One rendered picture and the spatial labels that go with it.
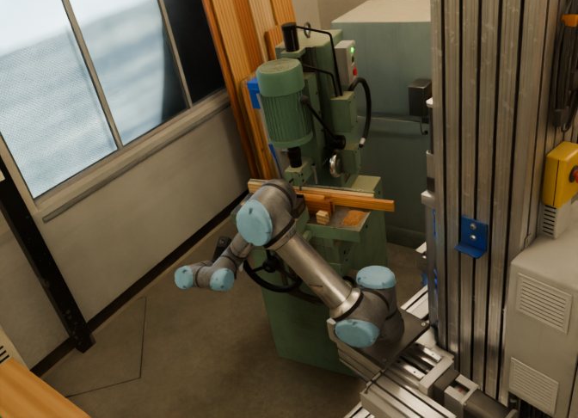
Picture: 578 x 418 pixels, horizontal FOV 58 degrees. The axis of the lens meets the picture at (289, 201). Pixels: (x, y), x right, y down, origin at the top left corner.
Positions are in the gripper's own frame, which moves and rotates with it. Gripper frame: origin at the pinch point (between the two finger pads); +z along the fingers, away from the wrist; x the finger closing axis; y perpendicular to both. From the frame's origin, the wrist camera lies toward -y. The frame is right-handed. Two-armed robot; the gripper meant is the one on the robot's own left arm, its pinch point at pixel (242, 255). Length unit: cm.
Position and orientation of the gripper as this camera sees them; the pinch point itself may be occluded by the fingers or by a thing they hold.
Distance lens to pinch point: 206.8
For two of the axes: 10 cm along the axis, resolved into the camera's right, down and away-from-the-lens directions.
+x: 8.6, 0.4, -5.0
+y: 0.0, 10.0, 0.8
